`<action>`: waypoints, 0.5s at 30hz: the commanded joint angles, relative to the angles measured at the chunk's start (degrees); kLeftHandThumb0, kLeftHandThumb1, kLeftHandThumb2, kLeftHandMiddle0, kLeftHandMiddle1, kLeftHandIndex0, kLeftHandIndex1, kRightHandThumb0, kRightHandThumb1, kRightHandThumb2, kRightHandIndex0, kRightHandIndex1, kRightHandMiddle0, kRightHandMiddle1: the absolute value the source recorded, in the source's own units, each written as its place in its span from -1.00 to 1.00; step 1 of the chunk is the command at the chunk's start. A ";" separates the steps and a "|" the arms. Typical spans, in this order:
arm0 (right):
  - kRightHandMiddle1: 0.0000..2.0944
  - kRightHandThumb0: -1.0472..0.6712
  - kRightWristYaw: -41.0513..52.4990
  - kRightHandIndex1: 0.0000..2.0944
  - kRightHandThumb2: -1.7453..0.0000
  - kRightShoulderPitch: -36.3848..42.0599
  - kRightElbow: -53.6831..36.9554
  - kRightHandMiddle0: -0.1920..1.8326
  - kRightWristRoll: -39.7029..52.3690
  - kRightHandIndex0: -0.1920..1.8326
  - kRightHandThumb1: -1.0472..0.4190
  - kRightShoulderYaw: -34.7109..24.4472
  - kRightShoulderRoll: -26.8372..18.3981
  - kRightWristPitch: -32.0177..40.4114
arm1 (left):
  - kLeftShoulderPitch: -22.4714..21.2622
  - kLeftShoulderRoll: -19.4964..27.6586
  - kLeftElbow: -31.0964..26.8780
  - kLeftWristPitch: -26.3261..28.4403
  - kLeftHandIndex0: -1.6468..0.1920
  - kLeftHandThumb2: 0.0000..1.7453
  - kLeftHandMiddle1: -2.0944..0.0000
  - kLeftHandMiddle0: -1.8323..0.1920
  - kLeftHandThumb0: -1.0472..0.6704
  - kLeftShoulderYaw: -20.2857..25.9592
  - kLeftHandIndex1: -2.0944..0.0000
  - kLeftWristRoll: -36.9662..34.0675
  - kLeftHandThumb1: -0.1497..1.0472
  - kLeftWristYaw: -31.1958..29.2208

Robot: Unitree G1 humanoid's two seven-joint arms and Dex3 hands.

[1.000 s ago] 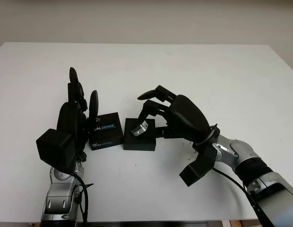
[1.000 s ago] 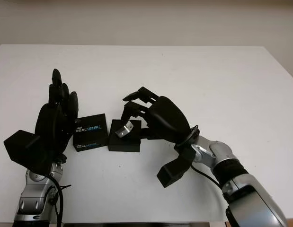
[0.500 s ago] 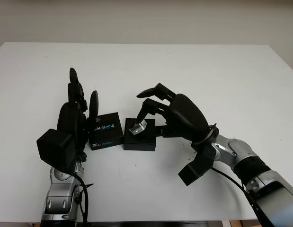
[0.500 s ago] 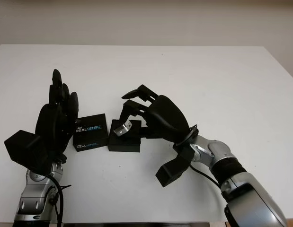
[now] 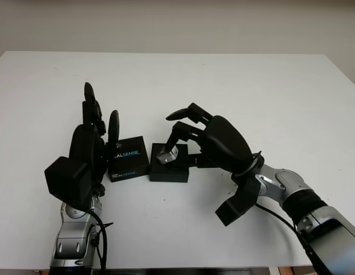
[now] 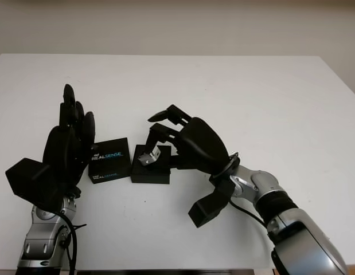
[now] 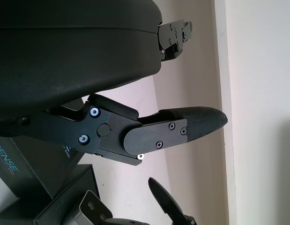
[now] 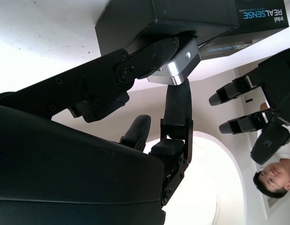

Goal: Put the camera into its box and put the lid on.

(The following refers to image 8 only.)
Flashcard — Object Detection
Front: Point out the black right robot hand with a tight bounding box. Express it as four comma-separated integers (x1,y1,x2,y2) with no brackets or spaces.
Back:
0,36,201,225

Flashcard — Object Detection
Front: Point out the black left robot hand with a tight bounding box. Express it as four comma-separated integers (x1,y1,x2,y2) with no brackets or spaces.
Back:
208,48,290,165

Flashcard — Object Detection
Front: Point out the small silver depth camera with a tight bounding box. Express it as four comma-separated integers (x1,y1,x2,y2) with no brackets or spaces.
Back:
147,37,201,86

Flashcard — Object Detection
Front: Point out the black RealSense box lid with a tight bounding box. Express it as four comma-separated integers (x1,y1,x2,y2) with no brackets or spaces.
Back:
198,0,290,60

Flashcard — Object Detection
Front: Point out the person's face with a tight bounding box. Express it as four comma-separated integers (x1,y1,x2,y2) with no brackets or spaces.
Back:
252,158,290,200

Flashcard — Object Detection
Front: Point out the black open camera box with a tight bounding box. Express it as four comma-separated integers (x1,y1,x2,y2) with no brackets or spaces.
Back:
95,0,239,57

